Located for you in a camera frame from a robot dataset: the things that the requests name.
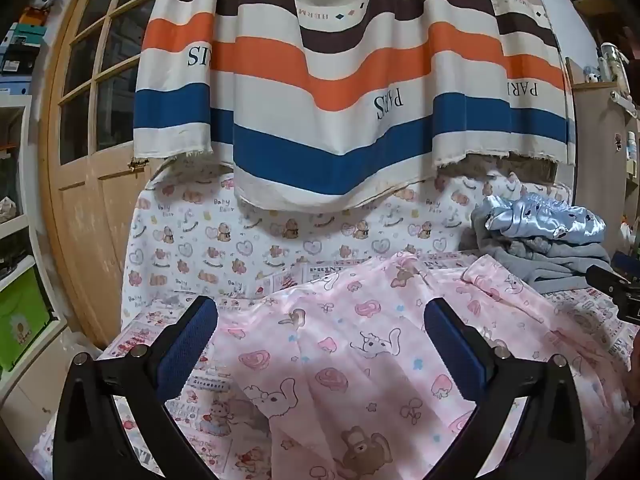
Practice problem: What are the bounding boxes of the light blue satin pants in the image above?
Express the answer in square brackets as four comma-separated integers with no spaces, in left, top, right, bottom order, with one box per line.
[482,192,608,253]

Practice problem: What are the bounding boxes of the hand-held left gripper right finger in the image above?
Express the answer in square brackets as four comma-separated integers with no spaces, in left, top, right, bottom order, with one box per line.
[422,296,591,480]

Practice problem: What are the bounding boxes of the wooden door with glass panes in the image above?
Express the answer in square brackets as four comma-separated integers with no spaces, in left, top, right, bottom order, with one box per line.
[42,0,166,346]

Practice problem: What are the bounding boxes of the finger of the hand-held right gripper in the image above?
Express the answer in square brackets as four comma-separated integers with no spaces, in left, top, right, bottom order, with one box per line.
[586,264,636,295]
[611,251,640,275]

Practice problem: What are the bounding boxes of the pink cartoon print pants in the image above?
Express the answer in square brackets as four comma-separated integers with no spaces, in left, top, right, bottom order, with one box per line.
[210,250,640,480]

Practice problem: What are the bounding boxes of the striped curtain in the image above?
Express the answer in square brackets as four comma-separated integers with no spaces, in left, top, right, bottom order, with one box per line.
[132,0,576,211]

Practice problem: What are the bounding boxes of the clear jar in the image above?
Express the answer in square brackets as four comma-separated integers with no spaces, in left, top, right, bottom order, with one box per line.
[600,42,628,83]

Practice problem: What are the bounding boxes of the white shelf unit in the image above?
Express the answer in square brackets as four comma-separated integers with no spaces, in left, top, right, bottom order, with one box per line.
[0,95,66,376]

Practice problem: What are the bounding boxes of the white bear print sheet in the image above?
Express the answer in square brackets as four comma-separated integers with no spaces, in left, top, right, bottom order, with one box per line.
[120,160,573,306]

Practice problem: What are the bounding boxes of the white roller handle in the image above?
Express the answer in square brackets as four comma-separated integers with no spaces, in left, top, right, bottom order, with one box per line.
[610,89,640,117]

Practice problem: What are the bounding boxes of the wooden cabinet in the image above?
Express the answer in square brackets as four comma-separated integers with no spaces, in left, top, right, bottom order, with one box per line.
[565,57,640,261]

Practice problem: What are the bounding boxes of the grey fleece garment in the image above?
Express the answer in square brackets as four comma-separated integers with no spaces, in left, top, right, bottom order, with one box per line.
[470,207,613,293]

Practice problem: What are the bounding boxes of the pink cartoon print bed sheet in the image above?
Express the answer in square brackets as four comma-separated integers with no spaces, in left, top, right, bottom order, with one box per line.
[30,250,640,480]

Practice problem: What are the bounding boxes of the stack of storage boxes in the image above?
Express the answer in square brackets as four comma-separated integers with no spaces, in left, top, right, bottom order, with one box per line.
[0,10,46,96]

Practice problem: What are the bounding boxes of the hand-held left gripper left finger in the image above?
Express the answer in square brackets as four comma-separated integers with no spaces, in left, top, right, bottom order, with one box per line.
[52,295,221,480]

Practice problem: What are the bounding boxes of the green storage box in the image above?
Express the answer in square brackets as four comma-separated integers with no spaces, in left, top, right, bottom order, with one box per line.
[0,267,53,371]

